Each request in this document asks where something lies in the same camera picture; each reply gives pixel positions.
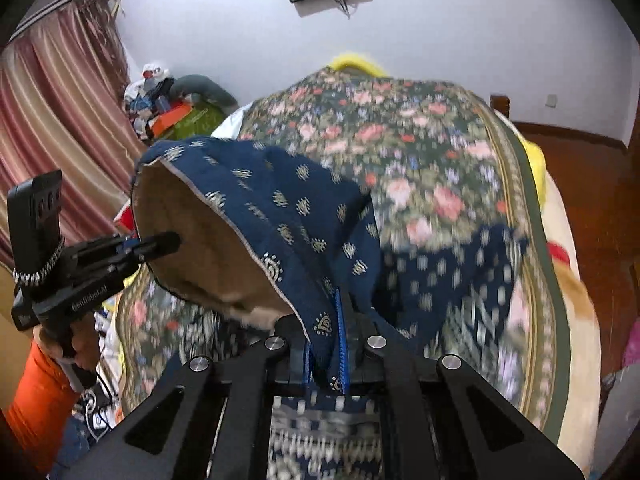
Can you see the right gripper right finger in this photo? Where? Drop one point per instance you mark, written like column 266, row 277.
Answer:
column 439, row 419

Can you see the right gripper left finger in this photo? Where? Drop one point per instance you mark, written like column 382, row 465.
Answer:
column 211, row 421

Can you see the navy patterned hooded garment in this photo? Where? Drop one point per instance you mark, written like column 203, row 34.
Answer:
column 265, row 233

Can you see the orange sleeve forearm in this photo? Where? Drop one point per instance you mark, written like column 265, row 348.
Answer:
column 36, row 418

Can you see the left hand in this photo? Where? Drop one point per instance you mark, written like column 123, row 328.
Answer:
column 85, row 342

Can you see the red plush toy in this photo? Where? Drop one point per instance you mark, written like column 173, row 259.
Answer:
column 124, row 219

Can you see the striped pink curtain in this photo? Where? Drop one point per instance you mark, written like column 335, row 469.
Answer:
column 62, row 84

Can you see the orange box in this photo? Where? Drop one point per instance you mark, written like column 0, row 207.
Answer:
column 163, row 121

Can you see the grey plush toy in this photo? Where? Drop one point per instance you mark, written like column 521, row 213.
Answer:
column 198, row 90

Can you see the white pillow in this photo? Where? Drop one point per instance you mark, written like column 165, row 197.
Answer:
column 230, row 127

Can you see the green floral bedspread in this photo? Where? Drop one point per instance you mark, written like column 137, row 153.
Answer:
column 171, row 329

